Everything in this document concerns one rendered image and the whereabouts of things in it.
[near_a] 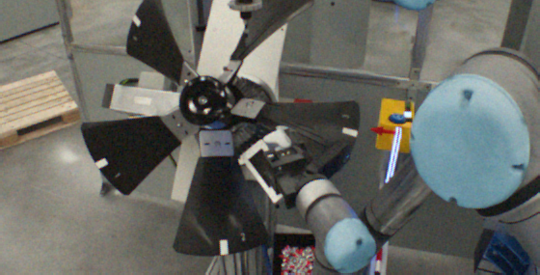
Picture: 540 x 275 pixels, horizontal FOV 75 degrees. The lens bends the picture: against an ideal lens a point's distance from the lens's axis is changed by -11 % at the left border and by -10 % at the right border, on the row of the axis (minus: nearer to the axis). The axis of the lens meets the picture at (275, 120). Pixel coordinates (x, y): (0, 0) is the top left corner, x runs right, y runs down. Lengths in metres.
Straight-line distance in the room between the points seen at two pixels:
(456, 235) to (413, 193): 1.49
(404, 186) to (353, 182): 1.26
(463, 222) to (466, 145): 1.69
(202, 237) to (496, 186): 0.68
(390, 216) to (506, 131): 0.37
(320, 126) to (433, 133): 0.52
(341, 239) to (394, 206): 0.13
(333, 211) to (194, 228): 0.39
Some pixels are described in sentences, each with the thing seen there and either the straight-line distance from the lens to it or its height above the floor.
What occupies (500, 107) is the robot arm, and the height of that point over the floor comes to 1.49.
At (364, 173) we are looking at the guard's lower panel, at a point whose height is 0.50.
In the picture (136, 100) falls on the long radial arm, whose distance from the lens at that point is 1.19.
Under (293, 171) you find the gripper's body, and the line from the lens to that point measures 0.72.
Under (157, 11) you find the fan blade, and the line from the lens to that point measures 1.05.
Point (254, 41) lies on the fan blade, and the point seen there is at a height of 1.33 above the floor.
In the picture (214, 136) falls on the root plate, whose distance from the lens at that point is 0.94.
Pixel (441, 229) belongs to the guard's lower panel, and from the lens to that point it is 2.08.
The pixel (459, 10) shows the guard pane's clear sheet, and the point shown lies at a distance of 1.54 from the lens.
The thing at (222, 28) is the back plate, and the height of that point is 1.26.
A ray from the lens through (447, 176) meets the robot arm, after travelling 0.39.
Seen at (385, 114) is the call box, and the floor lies 1.07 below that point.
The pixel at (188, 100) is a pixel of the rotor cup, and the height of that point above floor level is 1.22.
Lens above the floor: 1.65
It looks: 31 degrees down
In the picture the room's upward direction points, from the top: straight up
